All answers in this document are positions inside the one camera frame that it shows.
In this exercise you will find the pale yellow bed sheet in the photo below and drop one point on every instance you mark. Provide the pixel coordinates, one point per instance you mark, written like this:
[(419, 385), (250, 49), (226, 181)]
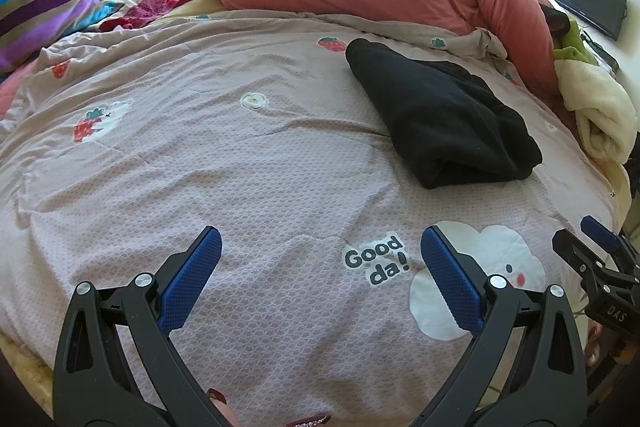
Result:
[(617, 192)]

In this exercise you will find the pinkish strawberry print duvet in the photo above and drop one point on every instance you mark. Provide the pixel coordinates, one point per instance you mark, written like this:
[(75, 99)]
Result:
[(200, 167)]

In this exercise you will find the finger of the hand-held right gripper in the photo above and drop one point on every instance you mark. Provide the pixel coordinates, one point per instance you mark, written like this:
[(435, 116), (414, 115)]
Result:
[(597, 229), (575, 253)]

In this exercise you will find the cream fleece blanket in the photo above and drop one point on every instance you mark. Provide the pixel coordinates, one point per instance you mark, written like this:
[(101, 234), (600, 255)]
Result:
[(600, 117)]

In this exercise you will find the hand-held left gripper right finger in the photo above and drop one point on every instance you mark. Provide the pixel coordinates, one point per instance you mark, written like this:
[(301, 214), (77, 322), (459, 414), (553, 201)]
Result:
[(452, 279)]

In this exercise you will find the striped pillow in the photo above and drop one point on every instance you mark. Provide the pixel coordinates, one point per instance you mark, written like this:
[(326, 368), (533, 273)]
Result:
[(40, 17)]

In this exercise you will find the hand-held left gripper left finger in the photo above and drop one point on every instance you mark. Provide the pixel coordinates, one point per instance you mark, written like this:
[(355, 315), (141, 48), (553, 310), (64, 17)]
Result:
[(192, 277)]

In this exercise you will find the dark cloth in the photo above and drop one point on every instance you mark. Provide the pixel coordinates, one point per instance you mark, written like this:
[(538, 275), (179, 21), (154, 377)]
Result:
[(556, 19)]

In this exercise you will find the black sweater with orange cuffs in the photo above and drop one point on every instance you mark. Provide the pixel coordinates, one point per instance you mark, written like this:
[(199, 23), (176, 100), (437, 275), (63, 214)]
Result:
[(440, 122)]

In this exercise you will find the pink pillow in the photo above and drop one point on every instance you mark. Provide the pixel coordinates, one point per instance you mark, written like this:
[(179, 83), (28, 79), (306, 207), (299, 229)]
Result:
[(10, 92)]

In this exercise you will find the green cloth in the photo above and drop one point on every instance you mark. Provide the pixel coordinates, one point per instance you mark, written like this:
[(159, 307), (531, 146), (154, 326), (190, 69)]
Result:
[(575, 44)]

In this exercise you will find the person's right hand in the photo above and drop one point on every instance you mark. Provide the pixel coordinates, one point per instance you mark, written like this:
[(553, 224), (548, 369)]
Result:
[(595, 349)]

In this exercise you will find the person's left hand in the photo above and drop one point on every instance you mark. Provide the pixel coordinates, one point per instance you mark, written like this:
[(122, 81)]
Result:
[(227, 409)]

